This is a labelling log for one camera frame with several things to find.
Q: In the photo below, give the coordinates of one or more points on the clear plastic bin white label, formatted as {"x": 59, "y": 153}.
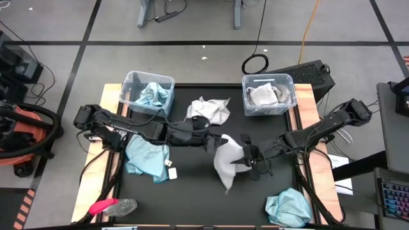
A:
{"x": 268, "y": 110}

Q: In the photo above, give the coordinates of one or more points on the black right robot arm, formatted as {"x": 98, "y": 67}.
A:
{"x": 319, "y": 131}

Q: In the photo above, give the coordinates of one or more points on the black power strip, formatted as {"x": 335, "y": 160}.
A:
{"x": 166, "y": 16}

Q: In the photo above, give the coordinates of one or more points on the black mat orange stripes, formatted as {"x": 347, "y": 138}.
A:
{"x": 12, "y": 207}

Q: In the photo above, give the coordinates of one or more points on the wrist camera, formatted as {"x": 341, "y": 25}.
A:
{"x": 246, "y": 138}
{"x": 200, "y": 123}

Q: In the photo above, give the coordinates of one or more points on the black desk foot bar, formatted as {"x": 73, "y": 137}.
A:
{"x": 361, "y": 164}

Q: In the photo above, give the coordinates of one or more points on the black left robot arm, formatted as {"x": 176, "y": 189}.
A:
{"x": 134, "y": 126}

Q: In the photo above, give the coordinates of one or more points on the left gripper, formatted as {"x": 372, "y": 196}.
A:
{"x": 213, "y": 143}

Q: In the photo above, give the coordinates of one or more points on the backlit computer keyboard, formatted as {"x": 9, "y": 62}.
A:
{"x": 396, "y": 198}

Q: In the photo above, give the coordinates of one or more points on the grey desk leg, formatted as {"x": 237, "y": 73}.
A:
{"x": 237, "y": 14}
{"x": 143, "y": 14}

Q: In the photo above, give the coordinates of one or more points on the white paper sheet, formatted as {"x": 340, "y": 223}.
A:
{"x": 343, "y": 188}

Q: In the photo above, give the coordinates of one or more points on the white mounting bracket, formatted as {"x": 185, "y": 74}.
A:
{"x": 92, "y": 138}

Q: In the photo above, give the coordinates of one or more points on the black computer tower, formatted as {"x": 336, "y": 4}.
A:
{"x": 306, "y": 75}

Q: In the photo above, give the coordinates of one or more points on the black device with screen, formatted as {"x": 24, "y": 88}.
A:
{"x": 402, "y": 99}

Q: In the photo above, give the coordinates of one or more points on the orange and black vacuum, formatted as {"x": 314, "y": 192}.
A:
{"x": 22, "y": 127}

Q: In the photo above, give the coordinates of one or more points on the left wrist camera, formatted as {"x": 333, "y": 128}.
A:
{"x": 200, "y": 123}

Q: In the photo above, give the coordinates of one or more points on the black aluminium frame strut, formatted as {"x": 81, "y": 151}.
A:
{"x": 314, "y": 195}
{"x": 108, "y": 188}

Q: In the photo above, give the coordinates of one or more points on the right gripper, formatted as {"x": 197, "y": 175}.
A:
{"x": 263, "y": 156}

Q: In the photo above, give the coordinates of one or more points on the black floor equipment box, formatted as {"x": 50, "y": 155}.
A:
{"x": 16, "y": 67}

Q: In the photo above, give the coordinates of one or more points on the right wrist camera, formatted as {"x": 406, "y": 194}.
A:
{"x": 246, "y": 138}

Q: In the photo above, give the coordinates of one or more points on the grey desk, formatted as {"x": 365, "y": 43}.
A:
{"x": 394, "y": 137}

